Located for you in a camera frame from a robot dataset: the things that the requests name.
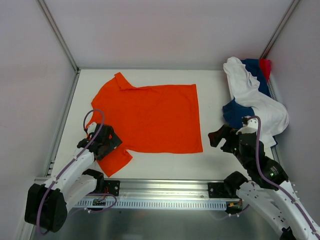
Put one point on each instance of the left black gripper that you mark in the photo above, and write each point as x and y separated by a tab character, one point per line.
110	141

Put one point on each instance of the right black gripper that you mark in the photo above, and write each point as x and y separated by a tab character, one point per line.
227	139

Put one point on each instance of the orange t shirt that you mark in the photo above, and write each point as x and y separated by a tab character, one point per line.
147	119

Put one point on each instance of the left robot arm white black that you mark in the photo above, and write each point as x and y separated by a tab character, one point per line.
48	203

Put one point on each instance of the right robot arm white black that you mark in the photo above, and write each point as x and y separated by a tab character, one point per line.
269	191

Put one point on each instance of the blue t shirt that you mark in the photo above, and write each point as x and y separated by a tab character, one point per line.
234	112

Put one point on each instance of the white t shirt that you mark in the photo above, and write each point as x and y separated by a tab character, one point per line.
245	90

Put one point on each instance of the red pink t shirt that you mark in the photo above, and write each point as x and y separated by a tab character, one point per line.
266	68

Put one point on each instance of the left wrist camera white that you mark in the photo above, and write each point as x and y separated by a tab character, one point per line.
91	126

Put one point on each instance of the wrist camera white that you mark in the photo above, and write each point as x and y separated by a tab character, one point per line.
251	125
91	126

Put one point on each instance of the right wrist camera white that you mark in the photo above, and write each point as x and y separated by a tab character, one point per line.
251	125

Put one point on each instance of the left table edge rail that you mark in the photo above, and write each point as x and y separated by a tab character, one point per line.
60	128

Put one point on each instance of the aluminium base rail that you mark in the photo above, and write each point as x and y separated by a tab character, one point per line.
162	188

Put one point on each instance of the white slotted cable duct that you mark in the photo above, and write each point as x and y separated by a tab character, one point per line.
157	204

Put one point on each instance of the right corner aluminium post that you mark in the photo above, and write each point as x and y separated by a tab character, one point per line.
280	27

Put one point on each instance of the corner aluminium post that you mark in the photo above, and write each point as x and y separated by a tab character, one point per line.
280	27
57	33

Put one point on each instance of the left corner aluminium post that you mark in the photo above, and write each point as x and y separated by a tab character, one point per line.
57	33

